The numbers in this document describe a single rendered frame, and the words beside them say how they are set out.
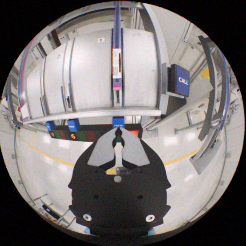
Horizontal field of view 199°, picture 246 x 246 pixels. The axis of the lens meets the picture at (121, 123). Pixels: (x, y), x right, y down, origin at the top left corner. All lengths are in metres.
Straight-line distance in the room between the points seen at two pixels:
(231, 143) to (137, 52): 7.65
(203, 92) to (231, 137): 7.27
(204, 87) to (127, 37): 0.31
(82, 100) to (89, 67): 0.07
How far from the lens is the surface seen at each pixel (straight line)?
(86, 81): 0.15
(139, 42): 0.18
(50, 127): 0.26
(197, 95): 0.37
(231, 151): 7.77
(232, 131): 7.52
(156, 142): 0.95
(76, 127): 0.18
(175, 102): 0.20
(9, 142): 8.80
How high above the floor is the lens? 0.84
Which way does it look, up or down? 75 degrees down
